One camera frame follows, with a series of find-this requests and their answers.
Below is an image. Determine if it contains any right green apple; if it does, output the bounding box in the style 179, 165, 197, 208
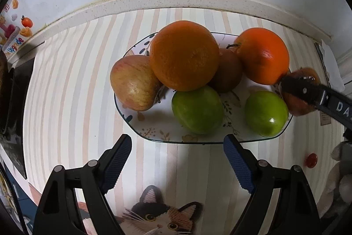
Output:
244, 90, 289, 137

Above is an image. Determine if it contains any black induction cooktop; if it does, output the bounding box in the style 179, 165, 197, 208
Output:
1, 59, 34, 178

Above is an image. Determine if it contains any dark brown round fruit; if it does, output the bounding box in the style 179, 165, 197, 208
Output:
208, 48, 243, 93

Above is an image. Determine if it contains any white folded cloth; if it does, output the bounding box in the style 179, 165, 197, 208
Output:
315, 40, 345, 93

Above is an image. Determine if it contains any red-green apple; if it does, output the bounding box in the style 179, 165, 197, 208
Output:
110, 55, 162, 111

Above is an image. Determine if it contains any small orange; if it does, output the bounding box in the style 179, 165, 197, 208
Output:
149, 20, 220, 92

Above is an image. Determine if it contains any left green apple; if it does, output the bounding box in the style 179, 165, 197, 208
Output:
171, 86, 224, 135

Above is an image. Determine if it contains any colourful fruit wall sticker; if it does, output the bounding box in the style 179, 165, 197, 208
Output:
1, 0, 33, 60

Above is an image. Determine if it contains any floral ceramic fruit plate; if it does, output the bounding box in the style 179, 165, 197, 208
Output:
114, 31, 294, 144

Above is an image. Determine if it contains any large orange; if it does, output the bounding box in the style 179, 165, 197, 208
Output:
234, 27, 289, 85

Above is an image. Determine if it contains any green apple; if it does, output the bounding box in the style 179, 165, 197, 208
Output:
171, 86, 224, 135
244, 90, 289, 137

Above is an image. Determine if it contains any dark red-brown apple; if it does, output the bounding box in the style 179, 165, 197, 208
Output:
281, 67, 321, 116

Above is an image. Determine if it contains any small red cherry tomato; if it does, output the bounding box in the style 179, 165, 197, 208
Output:
304, 153, 318, 169

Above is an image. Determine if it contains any striped cat table mat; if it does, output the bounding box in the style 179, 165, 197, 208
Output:
23, 7, 346, 235

